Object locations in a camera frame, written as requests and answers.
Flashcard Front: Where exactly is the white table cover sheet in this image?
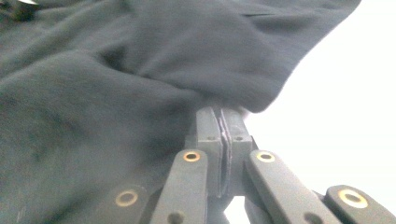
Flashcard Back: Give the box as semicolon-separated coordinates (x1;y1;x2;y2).
223;0;396;224

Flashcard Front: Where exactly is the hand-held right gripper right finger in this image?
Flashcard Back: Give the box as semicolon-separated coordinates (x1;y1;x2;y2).
221;107;258;197

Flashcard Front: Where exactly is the black sleeveless vest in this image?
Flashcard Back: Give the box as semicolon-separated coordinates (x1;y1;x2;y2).
0;0;362;224

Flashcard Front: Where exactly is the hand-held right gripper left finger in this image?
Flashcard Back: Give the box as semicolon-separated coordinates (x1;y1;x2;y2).
186;105;226;200

